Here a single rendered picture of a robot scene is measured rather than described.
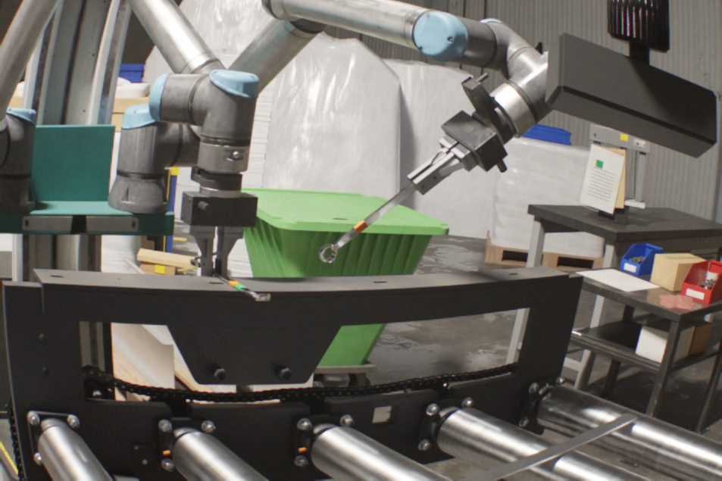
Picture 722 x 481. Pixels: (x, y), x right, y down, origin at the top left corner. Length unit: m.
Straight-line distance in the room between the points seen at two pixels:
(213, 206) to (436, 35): 0.46
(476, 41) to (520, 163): 6.71
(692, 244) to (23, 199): 4.22
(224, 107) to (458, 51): 0.39
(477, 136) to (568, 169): 6.75
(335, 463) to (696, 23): 12.02
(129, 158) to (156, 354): 1.26
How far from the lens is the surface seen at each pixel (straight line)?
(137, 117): 2.49
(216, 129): 1.66
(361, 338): 4.51
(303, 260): 4.23
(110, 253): 4.99
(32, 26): 2.08
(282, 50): 2.30
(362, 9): 1.85
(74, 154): 2.56
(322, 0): 1.96
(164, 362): 3.54
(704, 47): 13.19
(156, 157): 2.51
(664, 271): 4.32
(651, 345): 4.05
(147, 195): 2.50
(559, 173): 8.40
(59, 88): 2.61
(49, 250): 2.68
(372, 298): 1.78
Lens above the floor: 1.56
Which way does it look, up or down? 8 degrees down
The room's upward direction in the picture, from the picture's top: 7 degrees clockwise
